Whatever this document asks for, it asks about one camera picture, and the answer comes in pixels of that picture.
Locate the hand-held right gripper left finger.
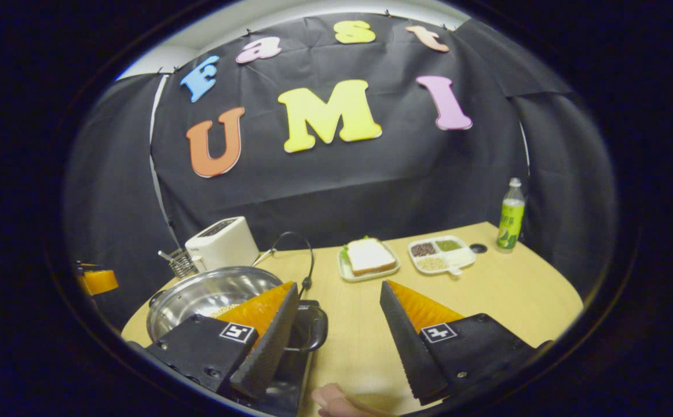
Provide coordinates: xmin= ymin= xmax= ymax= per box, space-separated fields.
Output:
xmin=145 ymin=281 xmax=302 ymax=401

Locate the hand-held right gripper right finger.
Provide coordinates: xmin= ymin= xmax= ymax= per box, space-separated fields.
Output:
xmin=379 ymin=279 xmax=537 ymax=406

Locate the black induction cooktop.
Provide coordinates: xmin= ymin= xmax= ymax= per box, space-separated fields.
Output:
xmin=237 ymin=341 xmax=315 ymax=415

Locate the stainless steel pot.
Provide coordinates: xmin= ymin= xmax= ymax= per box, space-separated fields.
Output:
xmin=147 ymin=265 xmax=330 ymax=354

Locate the white rectangular plate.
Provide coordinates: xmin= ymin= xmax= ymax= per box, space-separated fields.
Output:
xmin=338 ymin=242 xmax=402 ymax=283

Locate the white divided dish with beans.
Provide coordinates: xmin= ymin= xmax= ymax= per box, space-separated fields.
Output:
xmin=408 ymin=235 xmax=477 ymax=276

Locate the sandwich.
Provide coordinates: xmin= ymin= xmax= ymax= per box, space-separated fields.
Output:
xmin=341 ymin=236 xmax=398 ymax=276

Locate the white toaster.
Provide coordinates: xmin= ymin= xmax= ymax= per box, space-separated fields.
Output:
xmin=185 ymin=216 xmax=260 ymax=272

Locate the green drink bottle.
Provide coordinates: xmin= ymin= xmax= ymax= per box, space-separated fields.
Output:
xmin=496 ymin=177 xmax=526 ymax=254

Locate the black backdrop cloth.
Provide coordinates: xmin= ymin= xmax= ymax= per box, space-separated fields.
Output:
xmin=63 ymin=12 xmax=619 ymax=328

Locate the black power cable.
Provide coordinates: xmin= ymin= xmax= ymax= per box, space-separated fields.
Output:
xmin=267 ymin=231 xmax=316 ymax=291

